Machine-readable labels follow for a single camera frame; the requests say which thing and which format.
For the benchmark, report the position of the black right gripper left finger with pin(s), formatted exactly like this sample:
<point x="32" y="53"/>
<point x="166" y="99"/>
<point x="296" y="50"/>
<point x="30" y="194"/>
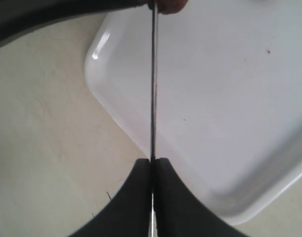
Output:
<point x="128" y="212"/>

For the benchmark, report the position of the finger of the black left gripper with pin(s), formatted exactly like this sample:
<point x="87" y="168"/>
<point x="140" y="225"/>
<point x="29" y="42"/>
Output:
<point x="21" y="17"/>

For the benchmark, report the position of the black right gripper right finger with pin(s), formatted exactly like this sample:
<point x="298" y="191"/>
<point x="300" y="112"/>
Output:
<point x="178" y="212"/>

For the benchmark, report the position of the thin metal skewer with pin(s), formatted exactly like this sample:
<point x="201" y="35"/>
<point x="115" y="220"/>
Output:
<point x="153" y="113"/>

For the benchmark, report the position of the white rectangular plastic tray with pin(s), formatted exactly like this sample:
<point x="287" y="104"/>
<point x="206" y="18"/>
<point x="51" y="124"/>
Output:
<point x="229" y="110"/>

